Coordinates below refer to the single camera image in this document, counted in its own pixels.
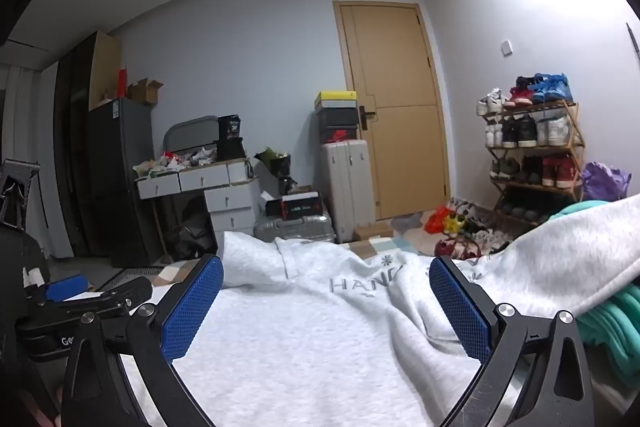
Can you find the white drawer desk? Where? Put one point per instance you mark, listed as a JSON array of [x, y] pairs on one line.
[[220, 197]]

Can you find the purple plastic bag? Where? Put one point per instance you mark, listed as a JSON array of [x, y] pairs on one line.
[[602, 182]]

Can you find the grey chair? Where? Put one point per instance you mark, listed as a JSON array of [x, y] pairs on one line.
[[192, 134]]

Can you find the light grey sweatshirt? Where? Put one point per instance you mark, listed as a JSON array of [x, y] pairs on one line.
[[300, 332]]

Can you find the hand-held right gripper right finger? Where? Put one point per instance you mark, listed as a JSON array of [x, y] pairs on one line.
[[460, 312]]

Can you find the wooden door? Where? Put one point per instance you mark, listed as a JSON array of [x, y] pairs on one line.
[[400, 72]]

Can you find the red paper bag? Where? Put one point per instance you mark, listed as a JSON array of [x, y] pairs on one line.
[[122, 82]]

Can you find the grey rag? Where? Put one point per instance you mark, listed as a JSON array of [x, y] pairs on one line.
[[407, 223]]

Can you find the wooden shoe rack with shoes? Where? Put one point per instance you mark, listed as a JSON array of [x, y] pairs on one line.
[[550, 89]]

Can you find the small silver suitcase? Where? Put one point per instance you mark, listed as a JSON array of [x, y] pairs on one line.
[[295, 229]]

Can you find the red plastic bag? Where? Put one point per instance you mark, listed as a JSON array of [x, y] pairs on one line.
[[436, 222]]

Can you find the black shoe box red label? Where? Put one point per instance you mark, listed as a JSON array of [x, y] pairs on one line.
[[300, 207]]

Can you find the teal blanket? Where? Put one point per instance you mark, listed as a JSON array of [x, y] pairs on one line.
[[615, 322]]

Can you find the large white suitcase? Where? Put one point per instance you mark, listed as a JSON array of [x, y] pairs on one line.
[[350, 187]]

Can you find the flower bouquet black wrap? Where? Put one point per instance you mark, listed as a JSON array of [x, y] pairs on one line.
[[275, 162]]

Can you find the black bag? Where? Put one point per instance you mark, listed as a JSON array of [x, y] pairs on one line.
[[192, 232]]

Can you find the open cardboard box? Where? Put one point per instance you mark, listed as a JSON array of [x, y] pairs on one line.
[[142, 94]]

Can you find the white light switch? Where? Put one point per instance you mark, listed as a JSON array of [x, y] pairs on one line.
[[507, 48]]

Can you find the tall cardboard sheet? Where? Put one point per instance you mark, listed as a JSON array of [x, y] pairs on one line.
[[105, 72]]

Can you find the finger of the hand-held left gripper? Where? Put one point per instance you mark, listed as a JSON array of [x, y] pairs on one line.
[[125, 294], [65, 289]]

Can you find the dark wardrobe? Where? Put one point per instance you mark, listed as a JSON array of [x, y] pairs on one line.
[[72, 132]]

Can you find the black refrigerator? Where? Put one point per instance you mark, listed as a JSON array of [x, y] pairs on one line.
[[120, 182]]

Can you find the black box white label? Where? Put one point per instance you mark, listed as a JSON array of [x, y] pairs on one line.
[[231, 142]]

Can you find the pile of loose shoes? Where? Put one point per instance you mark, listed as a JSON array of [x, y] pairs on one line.
[[475, 237]]

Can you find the small brown cardboard box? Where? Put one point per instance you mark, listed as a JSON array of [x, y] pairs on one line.
[[372, 231]]

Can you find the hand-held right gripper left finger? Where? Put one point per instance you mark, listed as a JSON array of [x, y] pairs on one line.
[[192, 307]]

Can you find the black shoe box red logo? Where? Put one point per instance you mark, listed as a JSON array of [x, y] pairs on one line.
[[340, 135]]

